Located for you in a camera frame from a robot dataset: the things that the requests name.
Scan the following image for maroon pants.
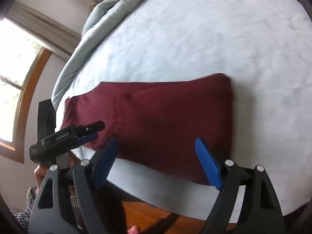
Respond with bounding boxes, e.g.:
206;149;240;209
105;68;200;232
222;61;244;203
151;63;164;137
62;74;233;184

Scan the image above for wooden window frame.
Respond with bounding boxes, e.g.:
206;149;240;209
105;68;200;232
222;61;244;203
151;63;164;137
1;48;52;164

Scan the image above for checkered sleeve forearm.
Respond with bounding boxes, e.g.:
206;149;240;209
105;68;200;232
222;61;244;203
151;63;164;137
13;186;38;231

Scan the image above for wooden bed frame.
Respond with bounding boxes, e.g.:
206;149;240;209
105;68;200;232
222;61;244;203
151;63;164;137
121;200;237;234

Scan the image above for grey-green quilt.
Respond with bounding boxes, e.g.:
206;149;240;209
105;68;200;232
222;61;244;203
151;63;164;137
51;0;144;109

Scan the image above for person's left hand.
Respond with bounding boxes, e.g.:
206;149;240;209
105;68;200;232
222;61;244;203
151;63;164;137
33;158;75;188

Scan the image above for beige curtain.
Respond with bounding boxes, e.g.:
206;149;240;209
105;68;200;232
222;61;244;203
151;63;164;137
4;2;80;61

